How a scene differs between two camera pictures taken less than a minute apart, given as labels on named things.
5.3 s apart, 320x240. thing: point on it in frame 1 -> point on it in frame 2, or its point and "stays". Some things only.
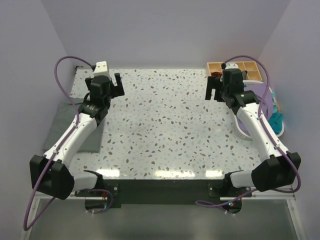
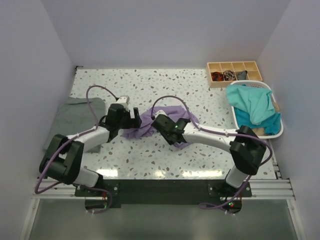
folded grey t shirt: x=61 y=123 stays
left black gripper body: x=107 y=103 -> x=123 y=124
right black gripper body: x=224 y=92 -> x=165 y=137
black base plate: x=164 y=191 stays
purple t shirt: x=258 y=90 -> x=147 y=129
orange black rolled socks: x=216 y=74 stays
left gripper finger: x=118 y=90 -> x=136 y=122
